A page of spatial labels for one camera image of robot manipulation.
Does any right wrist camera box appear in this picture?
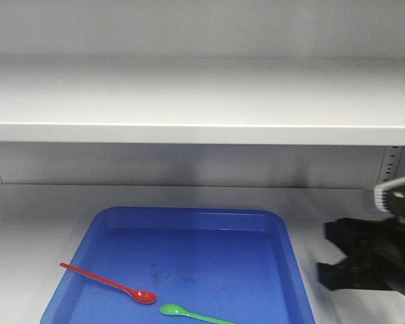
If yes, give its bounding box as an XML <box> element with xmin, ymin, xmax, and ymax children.
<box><xmin>373</xmin><ymin>176</ymin><xmax>405</xmax><ymax>217</ymax></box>

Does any blue plastic tray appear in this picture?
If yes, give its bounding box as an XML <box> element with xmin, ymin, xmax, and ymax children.
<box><xmin>41</xmin><ymin>207</ymin><xmax>314</xmax><ymax>323</ymax></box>

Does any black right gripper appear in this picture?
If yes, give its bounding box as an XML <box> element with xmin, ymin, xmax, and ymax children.
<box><xmin>317</xmin><ymin>217</ymin><xmax>405</xmax><ymax>296</ymax></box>

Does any red plastic spoon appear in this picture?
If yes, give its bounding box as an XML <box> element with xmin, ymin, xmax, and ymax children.
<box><xmin>59</xmin><ymin>263</ymin><xmax>157</xmax><ymax>304</ymax></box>

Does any green plastic spoon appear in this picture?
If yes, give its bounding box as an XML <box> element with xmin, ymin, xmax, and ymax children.
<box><xmin>159</xmin><ymin>303</ymin><xmax>232</xmax><ymax>324</ymax></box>

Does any white cabinet shelf upper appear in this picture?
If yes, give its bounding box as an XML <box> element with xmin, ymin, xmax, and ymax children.
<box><xmin>0</xmin><ymin>55</ymin><xmax>405</xmax><ymax>146</ymax></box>

